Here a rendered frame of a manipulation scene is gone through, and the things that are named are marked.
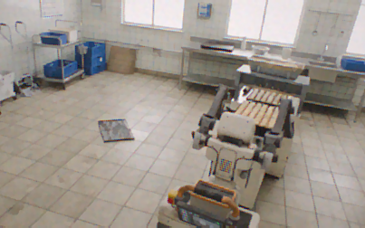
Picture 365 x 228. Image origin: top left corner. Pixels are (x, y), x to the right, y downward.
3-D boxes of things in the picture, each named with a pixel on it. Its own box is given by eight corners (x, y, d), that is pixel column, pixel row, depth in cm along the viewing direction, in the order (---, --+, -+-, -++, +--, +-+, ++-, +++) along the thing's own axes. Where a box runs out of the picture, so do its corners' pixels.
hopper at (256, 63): (250, 66, 330) (253, 53, 324) (302, 76, 311) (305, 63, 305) (244, 71, 306) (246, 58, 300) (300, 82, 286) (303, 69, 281)
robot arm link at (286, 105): (280, 92, 206) (294, 94, 202) (280, 107, 215) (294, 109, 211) (263, 139, 181) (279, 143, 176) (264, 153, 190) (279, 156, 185)
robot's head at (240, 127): (249, 141, 168) (256, 118, 172) (215, 131, 175) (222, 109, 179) (250, 147, 181) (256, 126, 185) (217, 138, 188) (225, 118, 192)
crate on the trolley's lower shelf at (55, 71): (59, 68, 589) (58, 59, 581) (77, 71, 586) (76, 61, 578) (43, 76, 539) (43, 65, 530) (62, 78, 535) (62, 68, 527)
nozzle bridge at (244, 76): (238, 92, 348) (244, 64, 334) (302, 107, 324) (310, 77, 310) (231, 100, 321) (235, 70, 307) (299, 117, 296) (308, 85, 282)
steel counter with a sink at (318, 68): (177, 90, 592) (182, 27, 541) (186, 80, 654) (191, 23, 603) (358, 123, 520) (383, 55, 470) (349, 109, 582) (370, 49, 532)
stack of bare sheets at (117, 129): (98, 122, 428) (98, 120, 427) (125, 120, 443) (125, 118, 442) (103, 142, 378) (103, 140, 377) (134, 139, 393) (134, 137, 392)
